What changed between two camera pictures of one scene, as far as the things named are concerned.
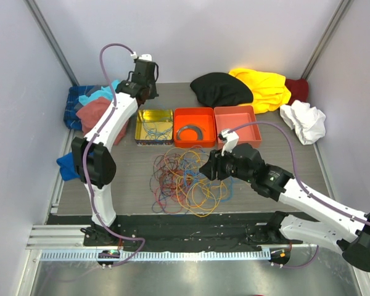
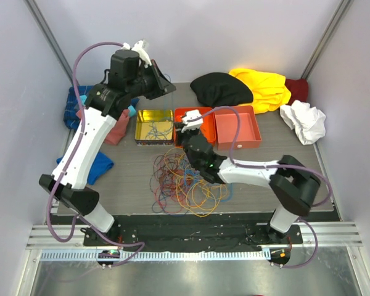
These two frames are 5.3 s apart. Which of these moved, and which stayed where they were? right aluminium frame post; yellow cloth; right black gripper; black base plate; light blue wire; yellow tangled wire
Moved: right black gripper; light blue wire
Stayed: yellow cloth; right aluminium frame post; black base plate; yellow tangled wire
